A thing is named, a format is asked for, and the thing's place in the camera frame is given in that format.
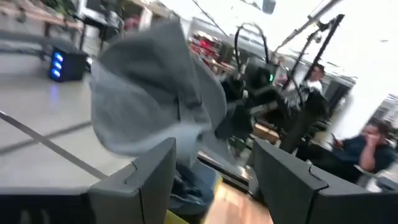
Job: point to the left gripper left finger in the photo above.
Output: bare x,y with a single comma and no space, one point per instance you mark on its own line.
146,186

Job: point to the black box blue lights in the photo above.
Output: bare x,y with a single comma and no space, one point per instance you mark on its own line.
74,68

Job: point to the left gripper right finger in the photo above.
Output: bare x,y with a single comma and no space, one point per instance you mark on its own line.
295,193

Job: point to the yellow plastic bin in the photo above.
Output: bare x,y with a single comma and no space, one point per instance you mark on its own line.
175,219

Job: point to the shelf with red bins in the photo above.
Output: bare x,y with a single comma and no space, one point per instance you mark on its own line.
208,46

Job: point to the person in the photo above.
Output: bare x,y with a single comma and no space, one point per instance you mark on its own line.
314,99
370,152

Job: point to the grey cap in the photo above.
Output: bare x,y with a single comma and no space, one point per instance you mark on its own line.
149,93

